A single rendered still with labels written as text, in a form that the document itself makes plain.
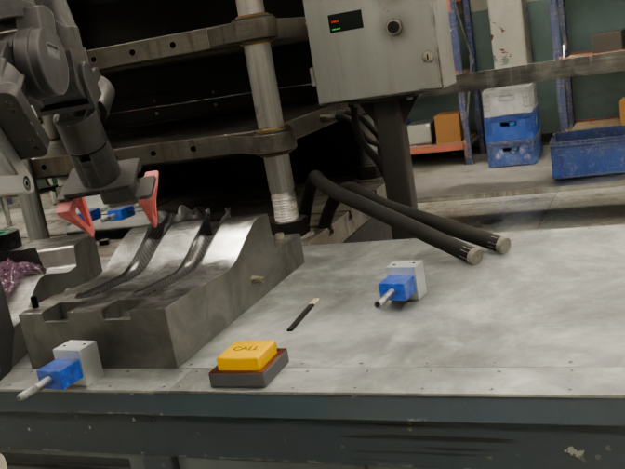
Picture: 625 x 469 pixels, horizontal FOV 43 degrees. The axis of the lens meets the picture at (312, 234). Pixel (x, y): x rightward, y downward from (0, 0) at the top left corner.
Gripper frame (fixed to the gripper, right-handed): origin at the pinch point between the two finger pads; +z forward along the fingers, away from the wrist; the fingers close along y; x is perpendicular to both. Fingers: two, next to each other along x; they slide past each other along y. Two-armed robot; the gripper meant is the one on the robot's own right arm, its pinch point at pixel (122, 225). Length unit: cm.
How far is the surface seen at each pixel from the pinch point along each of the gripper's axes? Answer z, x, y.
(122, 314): 10.5, 7.8, 2.2
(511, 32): 274, -556, -165
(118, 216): 48, -67, 30
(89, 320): 8.1, 10.7, 5.8
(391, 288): 16.1, 4.4, -37.7
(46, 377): 7.7, 20.9, 9.7
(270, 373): 8.2, 24.7, -21.3
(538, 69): 158, -290, -127
